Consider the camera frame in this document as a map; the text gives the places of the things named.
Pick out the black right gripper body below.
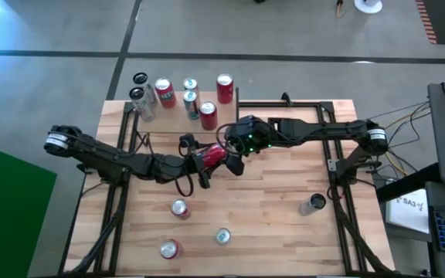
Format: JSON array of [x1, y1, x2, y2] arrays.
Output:
[[224, 114, 276, 155]]

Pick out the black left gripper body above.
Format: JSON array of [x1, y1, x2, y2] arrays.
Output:
[[153, 133, 212, 190]]

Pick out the orange Fanta can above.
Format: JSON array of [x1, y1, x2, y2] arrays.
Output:
[[202, 143, 229, 168], [155, 77, 178, 109]]

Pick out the red soda can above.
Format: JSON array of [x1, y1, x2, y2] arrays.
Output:
[[170, 198, 192, 221], [159, 239, 184, 260], [199, 100, 219, 131]]

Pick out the silver blue Red Bull can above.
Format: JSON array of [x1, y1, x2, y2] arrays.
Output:
[[215, 227, 233, 246], [182, 90, 202, 120], [182, 76, 199, 93]]

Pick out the red Coca-Cola can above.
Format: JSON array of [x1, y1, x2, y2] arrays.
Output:
[[216, 73, 235, 105]]

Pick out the white Celsius can black lid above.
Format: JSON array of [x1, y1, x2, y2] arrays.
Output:
[[132, 72, 158, 107], [128, 86, 156, 123], [297, 192, 328, 217]]

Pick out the wooden shelf black metal legs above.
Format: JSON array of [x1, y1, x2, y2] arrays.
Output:
[[135, 86, 243, 150]]

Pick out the black desk beam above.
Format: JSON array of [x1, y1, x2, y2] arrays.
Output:
[[375, 161, 442, 204]]

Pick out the green floor mat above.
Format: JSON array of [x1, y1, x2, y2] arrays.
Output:
[[0, 141, 58, 278]]

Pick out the white round stand base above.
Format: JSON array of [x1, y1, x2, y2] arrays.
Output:
[[353, 0, 383, 15]]

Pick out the white SA3 sign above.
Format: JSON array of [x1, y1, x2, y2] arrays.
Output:
[[384, 188, 431, 236]]

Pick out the black camera cable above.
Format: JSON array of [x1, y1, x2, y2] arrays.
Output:
[[174, 169, 195, 198], [215, 122, 246, 156]]

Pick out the yellow floor cable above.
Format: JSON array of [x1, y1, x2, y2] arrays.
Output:
[[361, 102, 432, 177]]

